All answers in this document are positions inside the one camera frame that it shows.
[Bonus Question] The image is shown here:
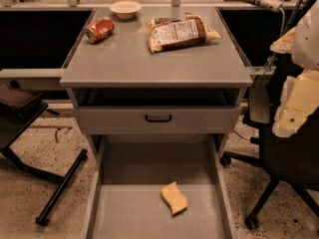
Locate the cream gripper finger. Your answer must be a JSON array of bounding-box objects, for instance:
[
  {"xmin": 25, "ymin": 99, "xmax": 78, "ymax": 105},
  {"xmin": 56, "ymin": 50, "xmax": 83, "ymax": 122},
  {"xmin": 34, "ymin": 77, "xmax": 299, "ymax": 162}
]
[
  {"xmin": 272, "ymin": 69, "xmax": 319, "ymax": 137},
  {"xmin": 270, "ymin": 27, "xmax": 296, "ymax": 54}
]

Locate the yellow sponge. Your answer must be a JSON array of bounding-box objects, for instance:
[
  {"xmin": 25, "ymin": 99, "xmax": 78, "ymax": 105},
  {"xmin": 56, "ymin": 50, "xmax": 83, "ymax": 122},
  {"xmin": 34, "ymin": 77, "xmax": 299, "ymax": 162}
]
[{"xmin": 160, "ymin": 181, "xmax": 188, "ymax": 216}]

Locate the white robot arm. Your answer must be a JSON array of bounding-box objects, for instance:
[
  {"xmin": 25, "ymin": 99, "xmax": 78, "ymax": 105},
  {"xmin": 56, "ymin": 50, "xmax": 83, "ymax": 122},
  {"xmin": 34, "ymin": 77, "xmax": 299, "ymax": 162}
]
[{"xmin": 270, "ymin": 0, "xmax": 319, "ymax": 137}]

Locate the grey drawer cabinet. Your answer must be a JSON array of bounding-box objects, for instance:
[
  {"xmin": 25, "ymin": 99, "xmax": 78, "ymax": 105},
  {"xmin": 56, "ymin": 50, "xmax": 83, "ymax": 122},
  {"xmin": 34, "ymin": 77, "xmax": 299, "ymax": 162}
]
[{"xmin": 59, "ymin": 5, "xmax": 254, "ymax": 239}]

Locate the closed grey upper drawer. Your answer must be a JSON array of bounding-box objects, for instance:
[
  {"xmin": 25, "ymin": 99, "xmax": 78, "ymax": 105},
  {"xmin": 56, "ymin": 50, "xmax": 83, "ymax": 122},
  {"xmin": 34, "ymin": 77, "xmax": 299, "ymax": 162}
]
[{"xmin": 74, "ymin": 107, "xmax": 241, "ymax": 135}]

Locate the open grey middle drawer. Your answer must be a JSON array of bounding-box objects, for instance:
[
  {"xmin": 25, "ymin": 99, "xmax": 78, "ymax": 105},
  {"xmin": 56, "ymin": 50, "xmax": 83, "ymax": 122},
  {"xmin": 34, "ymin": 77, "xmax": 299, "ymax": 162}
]
[{"xmin": 80, "ymin": 136, "xmax": 237, "ymax": 239}]

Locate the black office chair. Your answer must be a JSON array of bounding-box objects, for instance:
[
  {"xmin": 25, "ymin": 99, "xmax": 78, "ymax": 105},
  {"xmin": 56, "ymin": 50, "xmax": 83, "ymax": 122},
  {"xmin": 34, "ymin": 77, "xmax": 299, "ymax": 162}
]
[{"xmin": 220, "ymin": 55, "xmax": 319, "ymax": 230}]

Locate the brown chip bag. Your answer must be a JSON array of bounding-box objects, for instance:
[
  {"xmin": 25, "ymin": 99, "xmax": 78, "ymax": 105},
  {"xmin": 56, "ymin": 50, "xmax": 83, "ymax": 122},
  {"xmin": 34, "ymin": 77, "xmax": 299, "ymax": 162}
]
[{"xmin": 146, "ymin": 13, "xmax": 220, "ymax": 53}]

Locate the white paper bowl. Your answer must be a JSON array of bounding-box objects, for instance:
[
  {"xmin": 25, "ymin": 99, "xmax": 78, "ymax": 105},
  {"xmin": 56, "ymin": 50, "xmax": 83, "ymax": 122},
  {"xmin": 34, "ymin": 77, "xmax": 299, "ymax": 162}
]
[{"xmin": 110, "ymin": 0, "xmax": 142, "ymax": 20}]

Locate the red soda can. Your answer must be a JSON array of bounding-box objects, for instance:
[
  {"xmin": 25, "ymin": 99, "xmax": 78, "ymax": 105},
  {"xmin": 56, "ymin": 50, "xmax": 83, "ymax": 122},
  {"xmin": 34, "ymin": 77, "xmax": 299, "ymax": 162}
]
[{"xmin": 86, "ymin": 17, "xmax": 115, "ymax": 43}]

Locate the black stand with tray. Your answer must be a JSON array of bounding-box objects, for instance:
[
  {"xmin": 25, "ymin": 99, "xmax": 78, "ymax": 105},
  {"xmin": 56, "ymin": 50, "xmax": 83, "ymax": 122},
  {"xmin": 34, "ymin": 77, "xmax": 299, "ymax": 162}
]
[{"xmin": 0, "ymin": 80, "xmax": 89, "ymax": 227}]

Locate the white power cable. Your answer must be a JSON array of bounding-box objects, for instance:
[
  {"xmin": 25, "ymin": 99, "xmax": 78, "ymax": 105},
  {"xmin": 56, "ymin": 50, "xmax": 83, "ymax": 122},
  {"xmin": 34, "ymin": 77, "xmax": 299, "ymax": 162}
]
[{"xmin": 253, "ymin": 7, "xmax": 287, "ymax": 85}]

